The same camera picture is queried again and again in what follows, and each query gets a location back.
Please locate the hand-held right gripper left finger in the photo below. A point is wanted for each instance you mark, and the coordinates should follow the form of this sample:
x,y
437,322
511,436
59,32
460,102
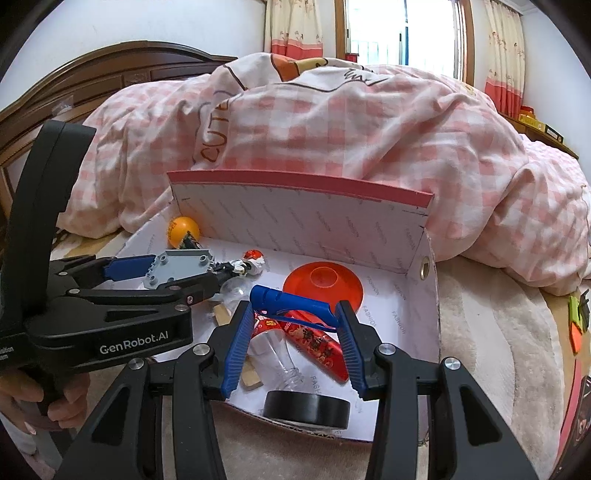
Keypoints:
x,y
238,355

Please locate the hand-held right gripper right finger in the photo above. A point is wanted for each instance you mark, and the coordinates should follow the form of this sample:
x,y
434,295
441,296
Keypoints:
x,y
351,355

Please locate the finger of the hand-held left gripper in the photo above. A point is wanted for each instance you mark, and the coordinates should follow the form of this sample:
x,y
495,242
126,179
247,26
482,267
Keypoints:
x,y
129,267
184,290

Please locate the grey plastic plate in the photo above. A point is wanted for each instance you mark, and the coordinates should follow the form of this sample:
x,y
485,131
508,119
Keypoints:
x,y
178,265

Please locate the notched wooden bar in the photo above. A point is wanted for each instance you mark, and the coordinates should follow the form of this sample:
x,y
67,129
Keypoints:
x,y
251,378

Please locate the red printed packet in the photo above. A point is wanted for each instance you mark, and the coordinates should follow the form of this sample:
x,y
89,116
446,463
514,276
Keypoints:
x,y
314,346

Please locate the clear plastic bottle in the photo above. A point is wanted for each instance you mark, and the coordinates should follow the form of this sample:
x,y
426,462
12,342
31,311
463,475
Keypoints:
x,y
277,355

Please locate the black patterned cloth pouch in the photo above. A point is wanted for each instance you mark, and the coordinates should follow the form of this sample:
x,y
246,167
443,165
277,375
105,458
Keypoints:
x,y
190,241

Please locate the orange ball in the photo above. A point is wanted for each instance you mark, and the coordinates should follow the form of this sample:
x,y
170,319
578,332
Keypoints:
x,y
182,228

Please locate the dark tape roll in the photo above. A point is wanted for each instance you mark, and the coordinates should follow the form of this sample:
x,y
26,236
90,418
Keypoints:
x,y
304,408

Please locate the blue utility knife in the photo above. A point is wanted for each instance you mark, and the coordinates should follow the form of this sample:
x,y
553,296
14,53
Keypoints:
x,y
286,302

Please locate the black white toy figure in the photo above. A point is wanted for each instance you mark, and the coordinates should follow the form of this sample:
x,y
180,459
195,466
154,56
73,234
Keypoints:
x,y
251,263

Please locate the red plastic cone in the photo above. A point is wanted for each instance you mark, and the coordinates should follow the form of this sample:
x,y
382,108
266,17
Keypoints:
x,y
323,281

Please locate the red cardboard box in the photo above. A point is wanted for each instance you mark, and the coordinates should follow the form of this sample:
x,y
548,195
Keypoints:
x,y
300,217

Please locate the person's left hand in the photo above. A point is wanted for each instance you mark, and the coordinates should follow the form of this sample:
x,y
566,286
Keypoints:
x,y
69,401

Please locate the dark wooden headboard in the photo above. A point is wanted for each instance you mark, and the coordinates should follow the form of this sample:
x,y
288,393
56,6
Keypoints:
x,y
115,69

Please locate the pink checked quilt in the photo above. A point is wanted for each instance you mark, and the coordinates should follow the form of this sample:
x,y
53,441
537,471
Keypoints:
x,y
369,138

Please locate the green orange toy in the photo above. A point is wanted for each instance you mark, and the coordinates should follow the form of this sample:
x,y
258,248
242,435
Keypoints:
x,y
577,318

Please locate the red framed board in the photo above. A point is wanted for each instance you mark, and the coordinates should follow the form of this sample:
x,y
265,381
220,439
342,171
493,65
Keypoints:
x,y
577,415

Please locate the cream patterned curtain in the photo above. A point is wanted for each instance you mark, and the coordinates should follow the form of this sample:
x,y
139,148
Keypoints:
x,y
505,55
293,27

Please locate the yellow and black box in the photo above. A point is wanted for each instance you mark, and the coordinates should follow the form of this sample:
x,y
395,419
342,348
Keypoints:
x,y
549,134

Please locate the window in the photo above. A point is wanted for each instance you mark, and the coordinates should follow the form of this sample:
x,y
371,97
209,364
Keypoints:
x,y
383,32

